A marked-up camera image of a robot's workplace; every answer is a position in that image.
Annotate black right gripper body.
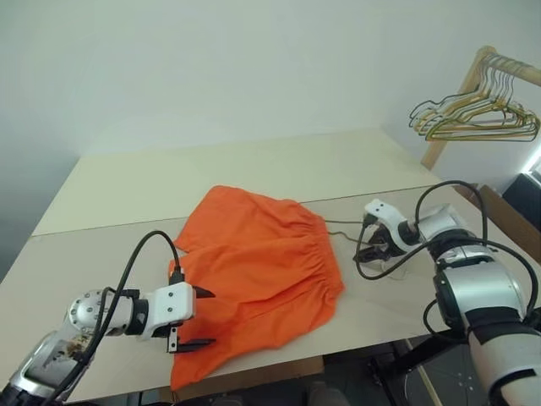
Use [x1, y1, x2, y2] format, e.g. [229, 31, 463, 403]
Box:
[369, 228, 401, 260]

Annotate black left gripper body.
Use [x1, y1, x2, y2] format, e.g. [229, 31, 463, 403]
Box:
[165, 315, 198, 354]

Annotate olive green wire hanger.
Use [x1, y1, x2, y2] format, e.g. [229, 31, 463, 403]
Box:
[324, 216, 381, 255]
[424, 67, 541, 143]

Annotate orange shorts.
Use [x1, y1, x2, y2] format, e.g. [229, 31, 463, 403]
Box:
[168, 184, 346, 392]

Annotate wooden clothes rack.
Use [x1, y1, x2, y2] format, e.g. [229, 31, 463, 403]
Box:
[419, 45, 541, 171]

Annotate brown cardboard box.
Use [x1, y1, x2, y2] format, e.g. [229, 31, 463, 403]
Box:
[454, 184, 541, 263]

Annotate light wooden stick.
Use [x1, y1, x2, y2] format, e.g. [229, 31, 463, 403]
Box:
[417, 366, 441, 406]

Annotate black box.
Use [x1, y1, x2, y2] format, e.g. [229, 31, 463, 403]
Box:
[502, 173, 541, 205]

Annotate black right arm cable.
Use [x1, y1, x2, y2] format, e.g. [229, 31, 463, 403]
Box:
[353, 213, 541, 322]
[413, 180, 541, 339]

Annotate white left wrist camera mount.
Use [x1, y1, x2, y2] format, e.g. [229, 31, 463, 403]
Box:
[141, 283, 198, 342]

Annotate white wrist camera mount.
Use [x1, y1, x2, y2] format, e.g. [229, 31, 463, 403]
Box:
[363, 198, 413, 260]
[141, 283, 198, 342]

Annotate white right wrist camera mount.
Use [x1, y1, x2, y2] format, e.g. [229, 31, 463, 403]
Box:
[363, 198, 413, 260]

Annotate black table frame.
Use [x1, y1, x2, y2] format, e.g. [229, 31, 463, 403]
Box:
[367, 336, 470, 405]

